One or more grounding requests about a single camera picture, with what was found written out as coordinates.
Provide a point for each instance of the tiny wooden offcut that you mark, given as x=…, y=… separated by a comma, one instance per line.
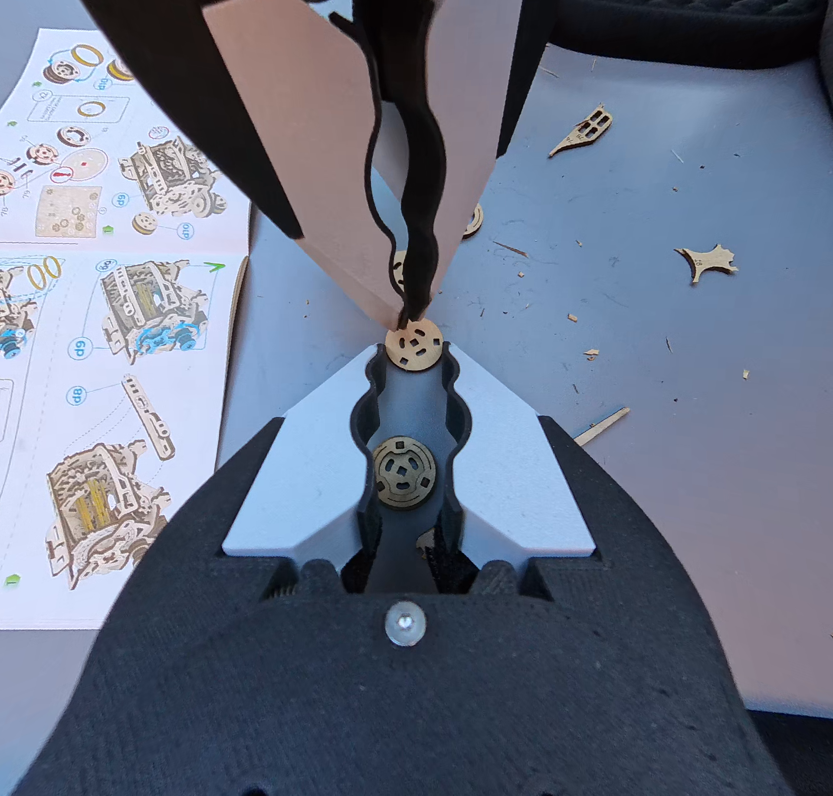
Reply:
x=424, y=542

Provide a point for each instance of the assembled wooden wheel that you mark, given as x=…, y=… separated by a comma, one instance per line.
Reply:
x=379, y=474

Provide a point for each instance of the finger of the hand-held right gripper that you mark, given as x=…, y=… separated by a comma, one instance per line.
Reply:
x=299, y=125
x=475, y=93

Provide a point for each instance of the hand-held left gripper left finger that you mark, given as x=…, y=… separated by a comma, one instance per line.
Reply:
x=293, y=496

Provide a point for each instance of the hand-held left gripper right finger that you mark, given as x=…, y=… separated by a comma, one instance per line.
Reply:
x=520, y=496

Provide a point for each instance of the black quilted wrist rest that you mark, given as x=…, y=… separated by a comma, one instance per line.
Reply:
x=683, y=15

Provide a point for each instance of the long wooden sliver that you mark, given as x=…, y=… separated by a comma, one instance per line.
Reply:
x=605, y=423

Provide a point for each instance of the slotted wooden disc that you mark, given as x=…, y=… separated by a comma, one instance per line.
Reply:
x=426, y=360

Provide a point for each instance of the white instruction booklet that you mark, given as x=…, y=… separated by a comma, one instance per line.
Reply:
x=208, y=379

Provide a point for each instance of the star-shaped wooden offcut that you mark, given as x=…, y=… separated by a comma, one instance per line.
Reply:
x=709, y=262

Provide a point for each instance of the grey desk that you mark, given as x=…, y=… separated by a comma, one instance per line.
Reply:
x=683, y=483

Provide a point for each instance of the slotted pointed wooden offcut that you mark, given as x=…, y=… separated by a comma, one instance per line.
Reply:
x=569, y=143

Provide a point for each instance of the scattered wood splinters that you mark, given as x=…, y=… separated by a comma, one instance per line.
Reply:
x=591, y=353

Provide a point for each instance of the notched wooden disc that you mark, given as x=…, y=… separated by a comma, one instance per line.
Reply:
x=399, y=262

